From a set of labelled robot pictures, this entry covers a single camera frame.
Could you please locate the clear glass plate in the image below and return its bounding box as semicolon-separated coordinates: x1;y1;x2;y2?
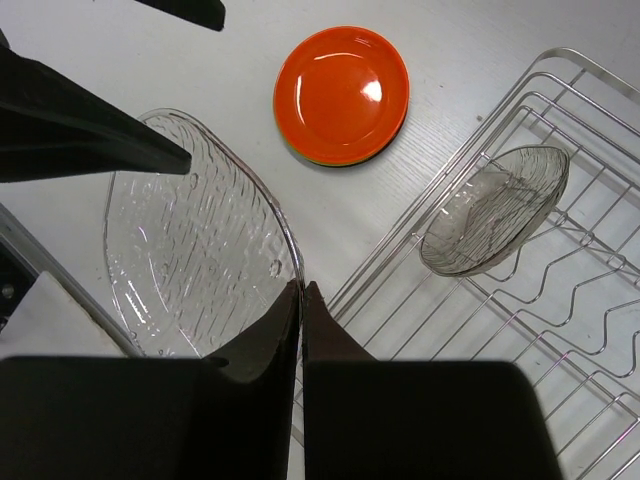
103;108;304;357

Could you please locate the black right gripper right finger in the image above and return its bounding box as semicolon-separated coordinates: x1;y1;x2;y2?
303;283;562;479

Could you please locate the aluminium table edge rail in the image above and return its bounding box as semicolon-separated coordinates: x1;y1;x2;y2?
1;205;144;357

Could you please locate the orange plate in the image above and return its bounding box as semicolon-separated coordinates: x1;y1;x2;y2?
273;26;410;161

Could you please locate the green plate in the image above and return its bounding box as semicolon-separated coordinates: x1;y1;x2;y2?
279;134;398;168

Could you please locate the smoky grey glass plate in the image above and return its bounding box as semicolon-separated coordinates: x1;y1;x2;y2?
420;145;570;277

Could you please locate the wire dish rack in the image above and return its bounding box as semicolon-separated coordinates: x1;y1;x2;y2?
289;47;640;480

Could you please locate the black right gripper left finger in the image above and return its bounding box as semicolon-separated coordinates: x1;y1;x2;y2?
1;281;300;479

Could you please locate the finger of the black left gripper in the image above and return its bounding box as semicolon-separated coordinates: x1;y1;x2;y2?
138;0;225;31
1;37;191;183

